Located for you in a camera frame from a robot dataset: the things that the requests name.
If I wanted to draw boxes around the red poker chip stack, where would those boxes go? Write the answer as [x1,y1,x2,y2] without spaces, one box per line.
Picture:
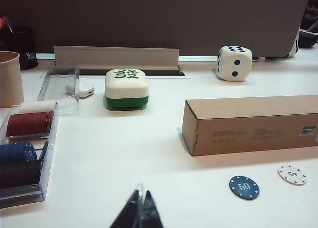
[5,110,55,138]

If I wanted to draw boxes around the black oval zip case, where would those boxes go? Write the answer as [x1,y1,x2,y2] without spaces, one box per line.
[299,27,318,49]

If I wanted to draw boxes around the grey desk cable tray lid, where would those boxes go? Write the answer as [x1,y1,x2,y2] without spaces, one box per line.
[53,45,187,78]

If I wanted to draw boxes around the black mesh pen holder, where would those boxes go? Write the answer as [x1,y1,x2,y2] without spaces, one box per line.
[4,26,39,71]

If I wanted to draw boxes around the white and green case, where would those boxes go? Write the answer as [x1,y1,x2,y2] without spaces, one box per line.
[103,69,150,112]

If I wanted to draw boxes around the white earbuds case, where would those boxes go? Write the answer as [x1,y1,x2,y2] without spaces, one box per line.
[65,84,95,98]

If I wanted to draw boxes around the white plush dice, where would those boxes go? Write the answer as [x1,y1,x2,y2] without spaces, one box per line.
[216,45,253,83]

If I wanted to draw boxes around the white poker chip stack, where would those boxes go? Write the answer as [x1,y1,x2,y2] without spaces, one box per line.
[19,101,58,114]

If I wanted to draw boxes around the blue poker chip stack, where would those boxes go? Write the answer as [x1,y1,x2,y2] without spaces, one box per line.
[0,141,49,163]

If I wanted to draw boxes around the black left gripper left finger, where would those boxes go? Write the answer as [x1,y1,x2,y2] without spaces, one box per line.
[116,182,145,228]

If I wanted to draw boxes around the transparent chip case lid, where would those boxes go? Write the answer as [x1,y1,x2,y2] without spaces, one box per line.
[37,60,81,112]

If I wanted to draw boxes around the long brown cardboard box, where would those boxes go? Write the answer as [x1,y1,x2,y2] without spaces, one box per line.
[181,94,318,157]

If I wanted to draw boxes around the transparent chip tray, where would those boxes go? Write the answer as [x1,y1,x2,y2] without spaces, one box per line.
[0,100,60,209]

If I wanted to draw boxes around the beige paper cup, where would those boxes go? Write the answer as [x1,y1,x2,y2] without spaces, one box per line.
[0,51,25,109]

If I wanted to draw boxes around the dark poker chip stack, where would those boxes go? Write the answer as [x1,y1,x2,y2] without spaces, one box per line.
[0,160,43,189]

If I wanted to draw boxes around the blue poker chip 50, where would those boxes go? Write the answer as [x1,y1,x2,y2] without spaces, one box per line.
[229,175,261,200]

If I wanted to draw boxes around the wide grey desk partition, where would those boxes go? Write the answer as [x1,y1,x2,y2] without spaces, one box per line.
[0,0,313,58]

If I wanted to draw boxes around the white poker chip 5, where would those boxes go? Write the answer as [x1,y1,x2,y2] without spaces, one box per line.
[277,164,308,187]

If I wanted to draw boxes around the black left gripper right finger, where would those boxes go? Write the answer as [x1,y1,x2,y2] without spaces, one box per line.
[143,189,165,228]

